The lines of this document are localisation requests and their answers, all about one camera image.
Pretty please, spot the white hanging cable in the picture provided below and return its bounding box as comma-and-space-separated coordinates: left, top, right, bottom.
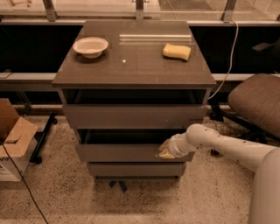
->
207, 20, 240, 101

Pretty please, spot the metal window rail frame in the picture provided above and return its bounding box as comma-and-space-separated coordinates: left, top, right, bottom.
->
1, 0, 279, 91

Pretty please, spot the white bowl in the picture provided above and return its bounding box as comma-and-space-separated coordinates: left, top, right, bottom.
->
73, 37, 109, 59

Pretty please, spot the grey bottom drawer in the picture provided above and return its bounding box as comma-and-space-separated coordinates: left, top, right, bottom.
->
87, 162, 186, 178

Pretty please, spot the grey drawer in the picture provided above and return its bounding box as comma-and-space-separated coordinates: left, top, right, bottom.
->
76, 129, 193, 163
63, 104, 207, 129
87, 162, 186, 178

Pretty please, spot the yellow sponge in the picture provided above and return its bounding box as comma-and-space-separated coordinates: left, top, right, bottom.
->
163, 44, 192, 61

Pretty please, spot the brown office chair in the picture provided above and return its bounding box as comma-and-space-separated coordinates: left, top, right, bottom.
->
210, 73, 280, 144

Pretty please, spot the cardboard box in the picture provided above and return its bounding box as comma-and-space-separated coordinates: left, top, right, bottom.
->
0, 98, 38, 181

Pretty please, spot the grey drawer cabinet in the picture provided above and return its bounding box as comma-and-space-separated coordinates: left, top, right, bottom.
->
55, 27, 213, 180

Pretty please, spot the black metal stand leg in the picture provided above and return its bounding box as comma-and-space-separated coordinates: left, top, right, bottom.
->
30, 113, 58, 164

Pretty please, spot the black floor cable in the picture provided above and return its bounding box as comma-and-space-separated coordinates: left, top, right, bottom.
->
0, 142, 50, 224

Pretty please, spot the grey top drawer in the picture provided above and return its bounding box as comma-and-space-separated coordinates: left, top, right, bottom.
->
63, 104, 207, 129

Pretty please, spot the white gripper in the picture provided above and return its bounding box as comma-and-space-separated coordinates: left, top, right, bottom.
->
158, 134, 190, 159

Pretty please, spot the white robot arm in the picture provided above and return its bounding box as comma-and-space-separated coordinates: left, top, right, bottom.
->
158, 123, 280, 224

